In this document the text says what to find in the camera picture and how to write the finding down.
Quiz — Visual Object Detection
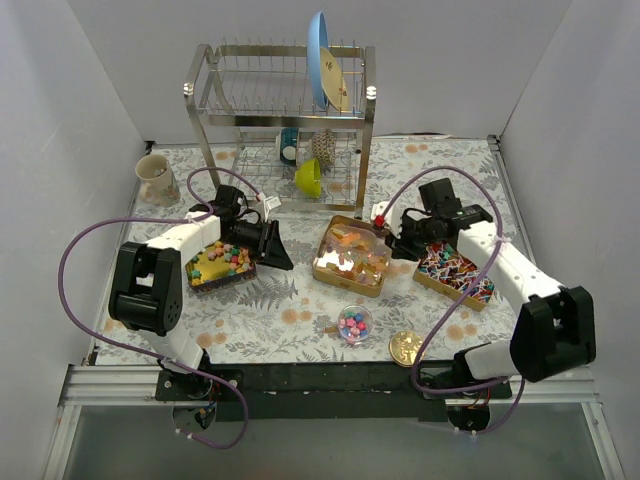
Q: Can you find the dark tin with star candies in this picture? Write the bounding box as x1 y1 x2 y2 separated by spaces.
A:
185 240 257 293

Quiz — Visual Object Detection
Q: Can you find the gold tin with lollipops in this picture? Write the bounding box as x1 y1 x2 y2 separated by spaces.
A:
413 243 495 311

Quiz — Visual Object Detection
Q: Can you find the clear glass jar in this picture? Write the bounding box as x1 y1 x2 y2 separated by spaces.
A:
337 305 374 345

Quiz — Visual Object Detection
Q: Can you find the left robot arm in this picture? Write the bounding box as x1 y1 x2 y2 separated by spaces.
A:
108 185 293 400

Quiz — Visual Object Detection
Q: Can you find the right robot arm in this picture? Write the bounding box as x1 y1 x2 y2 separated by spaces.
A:
371 178 596 398

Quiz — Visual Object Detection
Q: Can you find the floral table mat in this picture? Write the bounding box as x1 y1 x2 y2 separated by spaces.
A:
94 137 556 364

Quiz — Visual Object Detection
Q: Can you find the lime green bowl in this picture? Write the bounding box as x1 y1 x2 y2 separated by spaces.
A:
294 158 322 198

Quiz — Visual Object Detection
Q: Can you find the floral ceramic mug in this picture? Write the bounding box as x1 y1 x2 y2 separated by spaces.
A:
135 154 181 207

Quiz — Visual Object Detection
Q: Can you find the gold round lid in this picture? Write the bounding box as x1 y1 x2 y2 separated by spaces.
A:
389 330 423 368

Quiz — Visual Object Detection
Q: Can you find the teal and white bowl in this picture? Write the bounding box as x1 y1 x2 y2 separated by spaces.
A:
275 127 299 166

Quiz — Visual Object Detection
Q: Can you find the steel two-tier dish rack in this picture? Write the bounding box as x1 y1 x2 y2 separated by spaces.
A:
183 42 377 217

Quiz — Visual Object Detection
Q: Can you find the cream patterned plate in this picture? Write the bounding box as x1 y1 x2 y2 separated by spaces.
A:
320 47 350 113

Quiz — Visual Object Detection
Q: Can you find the blue plate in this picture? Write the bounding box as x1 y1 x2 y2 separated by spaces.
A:
306 11 329 109

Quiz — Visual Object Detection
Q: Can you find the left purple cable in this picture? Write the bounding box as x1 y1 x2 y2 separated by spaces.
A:
57 167 250 450

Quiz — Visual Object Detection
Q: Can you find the purple cable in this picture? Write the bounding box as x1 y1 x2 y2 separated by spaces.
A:
382 165 526 434
57 167 250 450

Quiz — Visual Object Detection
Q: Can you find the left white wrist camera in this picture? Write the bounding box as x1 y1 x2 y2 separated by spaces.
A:
255 192 281 219

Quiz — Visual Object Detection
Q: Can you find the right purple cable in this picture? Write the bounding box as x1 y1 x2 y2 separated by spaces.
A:
382 165 526 434

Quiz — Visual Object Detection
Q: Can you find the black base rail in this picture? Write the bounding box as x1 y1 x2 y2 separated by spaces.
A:
149 359 521 421

